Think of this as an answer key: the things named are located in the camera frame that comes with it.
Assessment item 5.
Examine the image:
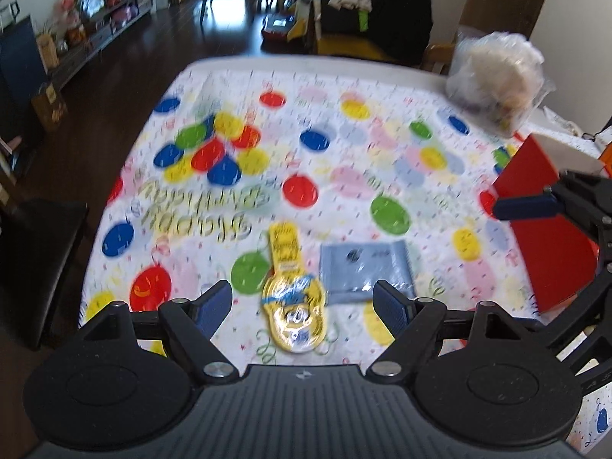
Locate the yellow minion snack pack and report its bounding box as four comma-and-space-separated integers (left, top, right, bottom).
260, 222, 327, 353

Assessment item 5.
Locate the clear bag of snacks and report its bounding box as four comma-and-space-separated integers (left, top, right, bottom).
446, 32, 555, 137

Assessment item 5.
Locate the balloon birthday tablecloth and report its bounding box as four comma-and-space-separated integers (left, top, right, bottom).
82, 65, 538, 368

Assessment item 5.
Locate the brown paper bag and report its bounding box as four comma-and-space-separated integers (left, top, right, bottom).
31, 83, 67, 133

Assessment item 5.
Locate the light blue snack packet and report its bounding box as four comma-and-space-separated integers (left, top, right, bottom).
319, 241, 415, 304

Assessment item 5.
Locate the long tv cabinet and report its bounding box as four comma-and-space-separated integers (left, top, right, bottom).
49, 0, 153, 90

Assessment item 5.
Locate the black dining chair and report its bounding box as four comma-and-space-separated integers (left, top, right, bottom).
1, 199, 89, 350

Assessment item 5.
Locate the black jacket on chair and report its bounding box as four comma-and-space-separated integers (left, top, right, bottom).
307, 0, 433, 67

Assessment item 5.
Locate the red white cardboard box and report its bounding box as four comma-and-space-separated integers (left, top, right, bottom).
494, 134, 607, 313

